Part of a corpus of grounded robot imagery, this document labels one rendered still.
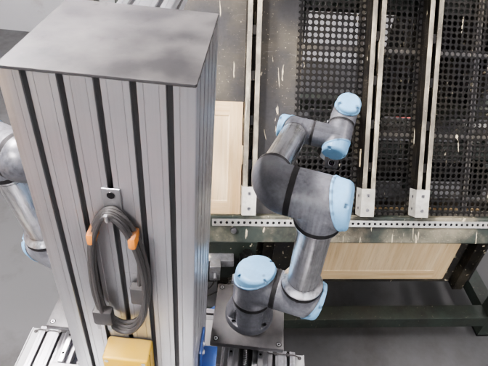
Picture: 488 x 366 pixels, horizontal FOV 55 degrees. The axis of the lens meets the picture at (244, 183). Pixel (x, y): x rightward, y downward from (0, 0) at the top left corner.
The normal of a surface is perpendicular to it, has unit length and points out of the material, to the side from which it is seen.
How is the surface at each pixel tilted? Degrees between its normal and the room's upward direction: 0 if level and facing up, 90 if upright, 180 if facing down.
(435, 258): 90
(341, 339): 0
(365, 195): 57
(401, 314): 0
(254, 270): 8
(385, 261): 90
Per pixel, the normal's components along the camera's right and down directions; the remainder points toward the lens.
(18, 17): -0.07, 0.63
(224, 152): 0.09, 0.12
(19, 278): 0.07, -0.77
